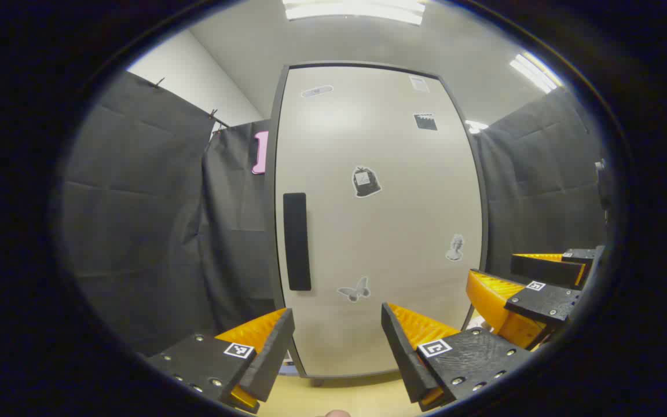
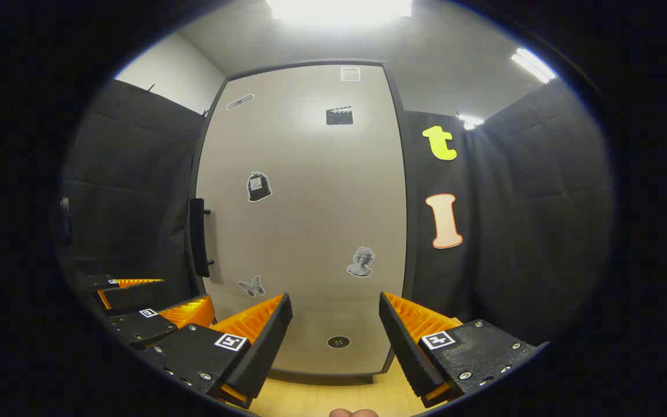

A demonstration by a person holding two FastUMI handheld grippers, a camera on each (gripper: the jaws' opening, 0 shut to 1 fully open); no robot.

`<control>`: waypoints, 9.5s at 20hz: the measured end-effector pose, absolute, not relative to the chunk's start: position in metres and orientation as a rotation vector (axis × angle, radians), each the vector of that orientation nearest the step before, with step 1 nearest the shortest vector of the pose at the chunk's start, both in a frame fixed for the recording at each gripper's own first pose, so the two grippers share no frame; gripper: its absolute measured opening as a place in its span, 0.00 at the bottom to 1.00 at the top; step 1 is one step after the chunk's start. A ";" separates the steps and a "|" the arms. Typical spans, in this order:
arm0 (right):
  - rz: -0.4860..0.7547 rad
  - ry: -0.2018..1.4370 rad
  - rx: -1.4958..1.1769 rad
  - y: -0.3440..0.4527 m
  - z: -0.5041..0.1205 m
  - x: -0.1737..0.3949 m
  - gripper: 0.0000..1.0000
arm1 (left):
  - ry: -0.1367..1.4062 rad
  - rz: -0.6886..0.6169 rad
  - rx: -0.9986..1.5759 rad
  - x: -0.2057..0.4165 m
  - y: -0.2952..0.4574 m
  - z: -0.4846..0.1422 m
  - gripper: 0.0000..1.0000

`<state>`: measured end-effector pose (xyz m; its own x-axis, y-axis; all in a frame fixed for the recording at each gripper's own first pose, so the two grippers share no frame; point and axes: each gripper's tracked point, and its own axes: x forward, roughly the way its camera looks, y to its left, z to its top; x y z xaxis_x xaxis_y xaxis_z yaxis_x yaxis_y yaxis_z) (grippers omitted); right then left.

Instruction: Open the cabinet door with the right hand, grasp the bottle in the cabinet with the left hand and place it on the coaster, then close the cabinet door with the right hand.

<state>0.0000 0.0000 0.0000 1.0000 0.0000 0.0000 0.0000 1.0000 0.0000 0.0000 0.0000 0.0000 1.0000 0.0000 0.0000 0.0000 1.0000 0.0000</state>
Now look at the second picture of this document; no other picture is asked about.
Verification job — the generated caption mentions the long ceiling light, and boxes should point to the long ceiling light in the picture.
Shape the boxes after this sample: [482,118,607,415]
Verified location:
[510,47,558,85]

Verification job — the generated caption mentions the black cabinet door handle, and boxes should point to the black cabinet door handle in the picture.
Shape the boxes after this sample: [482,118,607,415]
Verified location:
[189,198,214,279]

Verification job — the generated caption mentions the black backdrop cloth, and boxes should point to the black backdrop cloth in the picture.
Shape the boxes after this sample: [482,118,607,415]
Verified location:
[58,78,615,348]

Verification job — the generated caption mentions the dark grey cabinet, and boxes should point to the dark grey cabinet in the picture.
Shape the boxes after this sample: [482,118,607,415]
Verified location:
[186,58,422,384]

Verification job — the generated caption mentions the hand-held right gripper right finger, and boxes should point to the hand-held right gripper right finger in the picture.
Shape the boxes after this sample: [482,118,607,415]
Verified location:
[379,291,543,408]

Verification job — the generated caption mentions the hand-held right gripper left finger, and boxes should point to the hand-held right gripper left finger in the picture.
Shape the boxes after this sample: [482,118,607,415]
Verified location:
[140,292,294,409]

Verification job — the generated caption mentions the large ceiling light panel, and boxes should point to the large ceiling light panel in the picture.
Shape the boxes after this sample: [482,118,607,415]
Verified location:
[264,0,414,27]

